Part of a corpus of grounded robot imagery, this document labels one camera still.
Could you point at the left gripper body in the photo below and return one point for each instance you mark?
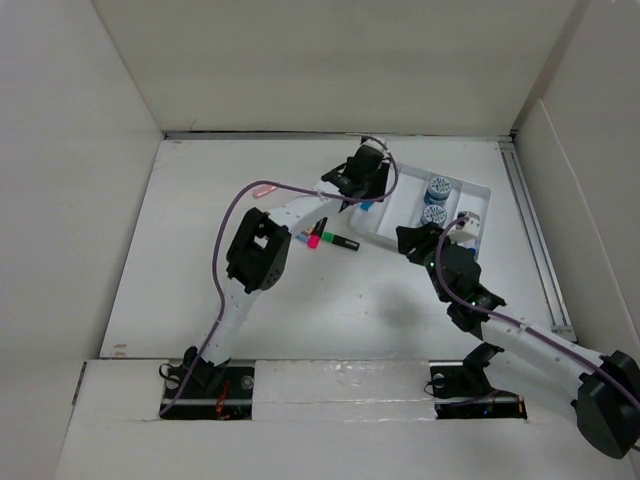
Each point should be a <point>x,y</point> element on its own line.
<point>372,185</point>

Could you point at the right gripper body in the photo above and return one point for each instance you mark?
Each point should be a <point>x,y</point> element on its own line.
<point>430,263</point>

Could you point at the black highlighter blue cap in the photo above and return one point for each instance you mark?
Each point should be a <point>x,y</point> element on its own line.
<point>367,206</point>

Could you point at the clear blue glue stick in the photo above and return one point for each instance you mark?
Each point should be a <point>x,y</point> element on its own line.
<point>473,245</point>

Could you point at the blue white tape roll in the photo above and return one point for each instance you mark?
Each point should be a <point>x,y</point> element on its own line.
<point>438,191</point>
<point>433,213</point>

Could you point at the black highlighter green cap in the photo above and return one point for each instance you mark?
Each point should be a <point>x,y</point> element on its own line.
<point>340,241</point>

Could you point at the black highlighter pink cap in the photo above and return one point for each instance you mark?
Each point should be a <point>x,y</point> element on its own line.
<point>315,236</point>

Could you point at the pink translucent eraser case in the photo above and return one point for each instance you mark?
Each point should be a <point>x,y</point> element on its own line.
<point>262,191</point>

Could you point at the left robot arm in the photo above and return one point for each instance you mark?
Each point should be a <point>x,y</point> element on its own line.
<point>257,254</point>

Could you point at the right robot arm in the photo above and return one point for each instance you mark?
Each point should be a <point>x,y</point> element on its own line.
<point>598,392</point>

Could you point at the white divided organizer tray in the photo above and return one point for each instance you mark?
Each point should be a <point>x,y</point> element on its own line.
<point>420,197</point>

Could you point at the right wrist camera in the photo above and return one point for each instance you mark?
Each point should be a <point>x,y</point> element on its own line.
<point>467,229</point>

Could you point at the aluminium rail right edge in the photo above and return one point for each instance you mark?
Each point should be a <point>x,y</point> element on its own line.
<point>560,320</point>

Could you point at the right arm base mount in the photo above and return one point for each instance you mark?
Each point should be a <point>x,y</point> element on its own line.
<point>461,390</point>

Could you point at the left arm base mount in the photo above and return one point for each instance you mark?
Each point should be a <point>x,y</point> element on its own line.
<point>229,399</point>

